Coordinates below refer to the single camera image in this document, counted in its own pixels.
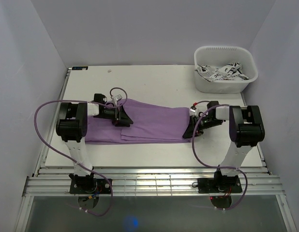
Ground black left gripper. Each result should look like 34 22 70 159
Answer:
93 104 133 127

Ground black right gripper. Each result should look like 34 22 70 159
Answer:
182 115 223 138

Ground purple trousers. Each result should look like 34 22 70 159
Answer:
85 99 191 145

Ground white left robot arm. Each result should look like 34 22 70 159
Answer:
56 93 133 194

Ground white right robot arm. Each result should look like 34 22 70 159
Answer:
182 101 265 195

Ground black white printed trousers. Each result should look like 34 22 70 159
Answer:
195 62 249 82

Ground white plastic basket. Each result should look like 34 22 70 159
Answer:
194 46 258 94

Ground black blue label sticker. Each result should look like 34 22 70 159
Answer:
72 66 88 71

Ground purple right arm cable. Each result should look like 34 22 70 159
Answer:
188 101 249 211

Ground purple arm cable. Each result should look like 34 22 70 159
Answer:
188 101 249 211
33 87 128 217

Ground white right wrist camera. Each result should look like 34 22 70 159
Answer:
189 102 203 119

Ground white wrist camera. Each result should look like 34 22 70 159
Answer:
189 102 203 119
110 94 122 106

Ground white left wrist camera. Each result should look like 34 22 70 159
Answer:
110 94 122 106

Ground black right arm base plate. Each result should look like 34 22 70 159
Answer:
192 178 242 194

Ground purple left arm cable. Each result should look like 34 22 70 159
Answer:
33 87 128 217

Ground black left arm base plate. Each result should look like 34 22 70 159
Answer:
69 178 111 195

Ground aluminium rail frame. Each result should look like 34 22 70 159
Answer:
14 146 297 232

